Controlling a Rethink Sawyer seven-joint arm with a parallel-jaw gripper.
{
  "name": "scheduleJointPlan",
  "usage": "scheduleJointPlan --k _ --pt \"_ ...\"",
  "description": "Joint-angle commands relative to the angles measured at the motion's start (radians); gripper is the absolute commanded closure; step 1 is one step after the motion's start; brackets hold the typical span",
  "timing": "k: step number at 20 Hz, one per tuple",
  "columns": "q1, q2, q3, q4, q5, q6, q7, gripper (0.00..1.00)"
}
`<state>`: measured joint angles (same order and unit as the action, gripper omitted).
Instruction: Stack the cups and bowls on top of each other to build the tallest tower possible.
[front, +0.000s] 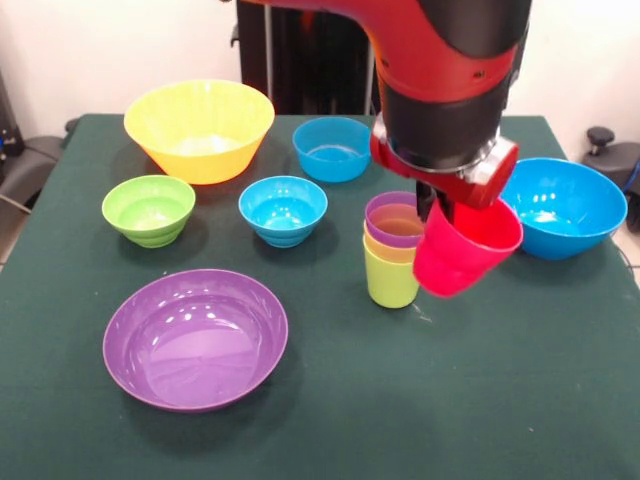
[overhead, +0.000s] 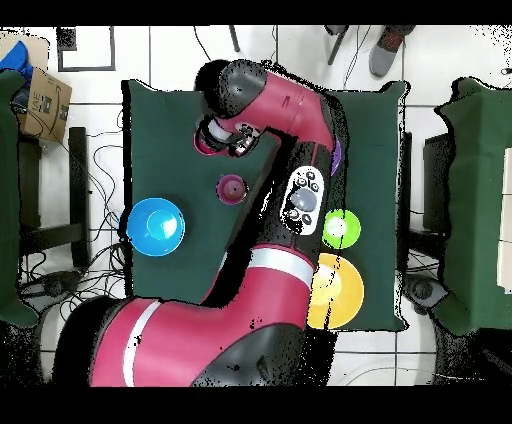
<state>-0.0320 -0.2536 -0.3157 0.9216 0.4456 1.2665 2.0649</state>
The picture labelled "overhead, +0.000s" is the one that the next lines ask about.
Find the red cup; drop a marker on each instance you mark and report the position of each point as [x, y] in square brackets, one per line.
[200, 147]

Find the purple cup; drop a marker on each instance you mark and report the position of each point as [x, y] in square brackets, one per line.
[232, 190]

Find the large blue bowl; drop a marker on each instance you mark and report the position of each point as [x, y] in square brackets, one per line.
[140, 236]

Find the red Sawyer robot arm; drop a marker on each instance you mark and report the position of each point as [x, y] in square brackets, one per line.
[240, 320]

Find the wide purple bowl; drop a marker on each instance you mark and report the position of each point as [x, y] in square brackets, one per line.
[337, 158]

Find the dark green table cloth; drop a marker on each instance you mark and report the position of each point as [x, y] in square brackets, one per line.
[372, 120]

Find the black tripod stand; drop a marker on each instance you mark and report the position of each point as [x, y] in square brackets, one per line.
[338, 46]

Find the small green ribbed bowl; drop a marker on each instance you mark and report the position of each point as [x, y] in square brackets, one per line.
[350, 236]

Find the person's foot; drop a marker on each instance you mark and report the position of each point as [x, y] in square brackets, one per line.
[384, 56]

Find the large orange bowl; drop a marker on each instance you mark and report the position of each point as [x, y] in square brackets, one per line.
[344, 296]

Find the printed cardboard box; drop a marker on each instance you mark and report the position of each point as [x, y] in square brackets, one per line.
[44, 108]

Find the plain cardboard box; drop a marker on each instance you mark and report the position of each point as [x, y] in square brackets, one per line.
[38, 52]

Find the green cloth covered table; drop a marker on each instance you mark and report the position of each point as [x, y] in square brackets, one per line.
[8, 200]
[480, 200]

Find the blue bag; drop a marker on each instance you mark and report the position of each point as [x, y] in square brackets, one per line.
[16, 56]

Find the white box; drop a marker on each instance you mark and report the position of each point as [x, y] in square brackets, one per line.
[507, 240]

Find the black bench frame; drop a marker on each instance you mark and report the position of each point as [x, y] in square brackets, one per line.
[78, 180]

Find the black square floor frame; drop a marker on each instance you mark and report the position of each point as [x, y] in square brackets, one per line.
[86, 68]

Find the black pedestal foot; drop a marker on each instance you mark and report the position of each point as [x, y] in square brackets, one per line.
[48, 286]
[424, 290]

